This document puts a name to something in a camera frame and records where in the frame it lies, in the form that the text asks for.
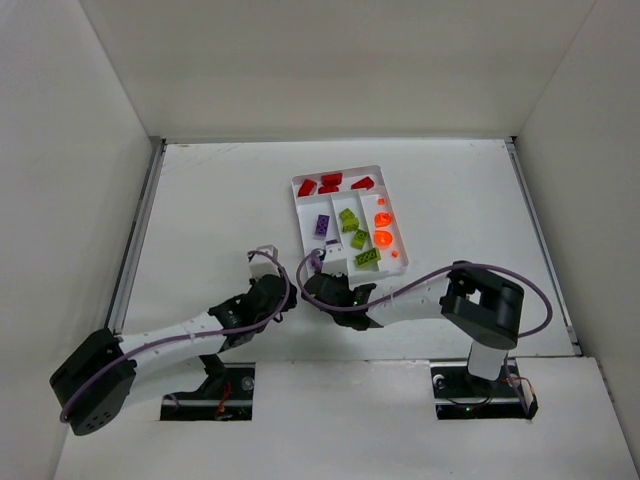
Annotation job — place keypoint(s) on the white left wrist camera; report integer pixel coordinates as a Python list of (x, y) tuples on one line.
[(261, 261)]

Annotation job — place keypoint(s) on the small red lego brick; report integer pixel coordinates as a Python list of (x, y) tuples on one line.
[(365, 183)]

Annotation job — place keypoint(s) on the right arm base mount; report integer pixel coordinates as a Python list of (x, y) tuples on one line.
[(460, 396)]

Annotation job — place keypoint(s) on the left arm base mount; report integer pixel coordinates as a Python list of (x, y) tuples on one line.
[(225, 394)]

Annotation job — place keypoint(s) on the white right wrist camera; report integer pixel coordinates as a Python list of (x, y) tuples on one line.
[(335, 260)]

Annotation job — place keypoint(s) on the red curved lego brick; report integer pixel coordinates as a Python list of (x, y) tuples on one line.
[(328, 189)]

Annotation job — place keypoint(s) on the small orange lego pieces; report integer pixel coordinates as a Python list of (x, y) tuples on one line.
[(383, 235)]

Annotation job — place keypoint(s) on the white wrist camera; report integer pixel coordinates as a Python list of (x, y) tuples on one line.
[(335, 260), (261, 261)]

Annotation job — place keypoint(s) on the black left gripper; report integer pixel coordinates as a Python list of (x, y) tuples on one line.
[(279, 291)]

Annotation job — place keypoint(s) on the red flower lego brick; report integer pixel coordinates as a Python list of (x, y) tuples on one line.
[(307, 188)]

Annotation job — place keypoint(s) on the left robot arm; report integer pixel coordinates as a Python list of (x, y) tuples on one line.
[(107, 372)]

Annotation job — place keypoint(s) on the lime lego under purple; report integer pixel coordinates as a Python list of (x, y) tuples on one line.
[(359, 239)]

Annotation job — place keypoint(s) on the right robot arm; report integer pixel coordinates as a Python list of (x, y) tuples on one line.
[(483, 305)]

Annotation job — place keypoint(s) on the white divided sorting tray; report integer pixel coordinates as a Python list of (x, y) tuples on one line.
[(363, 203)]

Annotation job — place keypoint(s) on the red square lego brick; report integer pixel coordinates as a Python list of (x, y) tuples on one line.
[(332, 179)]

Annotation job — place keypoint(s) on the lime green small lego brick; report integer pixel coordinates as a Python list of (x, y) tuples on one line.
[(350, 224)]

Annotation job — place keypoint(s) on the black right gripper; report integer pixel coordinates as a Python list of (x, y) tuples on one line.
[(316, 288)]

